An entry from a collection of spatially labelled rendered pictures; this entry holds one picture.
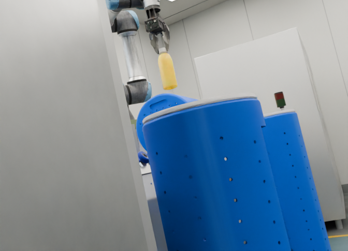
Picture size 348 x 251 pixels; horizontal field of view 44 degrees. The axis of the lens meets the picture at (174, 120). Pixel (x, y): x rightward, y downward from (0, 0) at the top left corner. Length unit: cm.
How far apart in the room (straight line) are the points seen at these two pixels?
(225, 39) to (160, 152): 638
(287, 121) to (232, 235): 89
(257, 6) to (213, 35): 86
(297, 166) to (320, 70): 505
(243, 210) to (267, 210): 6
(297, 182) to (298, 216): 12
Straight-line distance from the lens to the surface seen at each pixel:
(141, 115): 189
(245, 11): 720
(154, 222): 129
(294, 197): 169
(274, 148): 167
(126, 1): 214
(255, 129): 93
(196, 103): 89
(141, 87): 245
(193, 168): 88
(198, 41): 748
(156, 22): 200
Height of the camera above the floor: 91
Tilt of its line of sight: 6 degrees up
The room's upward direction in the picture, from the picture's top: 12 degrees counter-clockwise
